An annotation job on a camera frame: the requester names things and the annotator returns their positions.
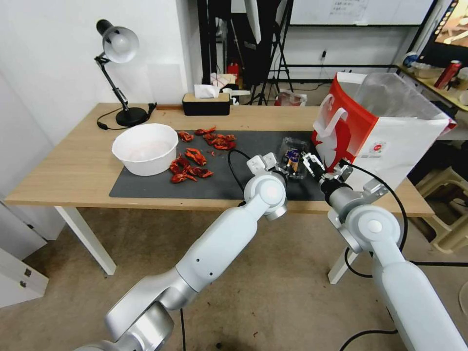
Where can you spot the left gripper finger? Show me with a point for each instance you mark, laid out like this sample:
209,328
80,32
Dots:
297,177
294,167

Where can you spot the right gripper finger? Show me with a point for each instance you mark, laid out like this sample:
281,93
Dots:
316,161
306,160

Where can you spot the clear plastic takeout container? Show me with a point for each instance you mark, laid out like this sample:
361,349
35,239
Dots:
291,147

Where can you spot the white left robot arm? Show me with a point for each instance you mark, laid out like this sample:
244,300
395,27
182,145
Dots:
226,234

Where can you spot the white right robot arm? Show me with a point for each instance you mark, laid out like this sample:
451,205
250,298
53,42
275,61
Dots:
369,223

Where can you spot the red white bag on floor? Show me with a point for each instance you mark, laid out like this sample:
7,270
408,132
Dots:
291,98

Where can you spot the red and white takeout bag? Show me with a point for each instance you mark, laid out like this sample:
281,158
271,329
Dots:
384,146

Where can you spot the black tissue box wooden lid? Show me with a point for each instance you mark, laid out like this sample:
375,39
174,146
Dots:
206,105

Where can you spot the dark grey table mat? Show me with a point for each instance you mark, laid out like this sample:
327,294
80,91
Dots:
234,183

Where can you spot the red crayfish shell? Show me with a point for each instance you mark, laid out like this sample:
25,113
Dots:
196,156
183,178
204,131
179,164
185,136
200,172
219,139
224,146

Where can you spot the black tripod stand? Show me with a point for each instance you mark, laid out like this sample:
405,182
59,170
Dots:
278,55

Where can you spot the cardboard box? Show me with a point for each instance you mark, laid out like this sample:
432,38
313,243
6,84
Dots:
223,79

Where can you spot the white tissue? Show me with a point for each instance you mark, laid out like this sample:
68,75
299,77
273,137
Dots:
205,90

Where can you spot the beige plastic stool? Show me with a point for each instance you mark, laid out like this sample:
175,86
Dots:
448,215

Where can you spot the white paper bowl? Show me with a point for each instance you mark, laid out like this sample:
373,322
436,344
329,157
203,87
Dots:
145,150

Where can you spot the yellow side table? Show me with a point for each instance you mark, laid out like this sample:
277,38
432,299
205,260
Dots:
435,86

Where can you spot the whiteboard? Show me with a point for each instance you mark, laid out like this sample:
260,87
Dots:
358,11

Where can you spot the red drink can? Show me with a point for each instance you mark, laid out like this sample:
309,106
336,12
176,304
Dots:
449,75

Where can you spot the computer monitor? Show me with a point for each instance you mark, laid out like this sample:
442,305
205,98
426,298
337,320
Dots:
451,29

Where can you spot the black and silver desk lamp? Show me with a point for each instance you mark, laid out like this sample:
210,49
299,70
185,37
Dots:
118,44

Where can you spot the wooden table white legs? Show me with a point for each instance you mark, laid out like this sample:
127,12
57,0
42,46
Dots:
73,161

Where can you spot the white cabinet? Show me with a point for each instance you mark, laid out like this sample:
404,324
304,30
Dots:
18,252

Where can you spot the black metal shelf frame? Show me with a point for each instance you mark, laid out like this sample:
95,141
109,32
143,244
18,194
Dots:
212,40

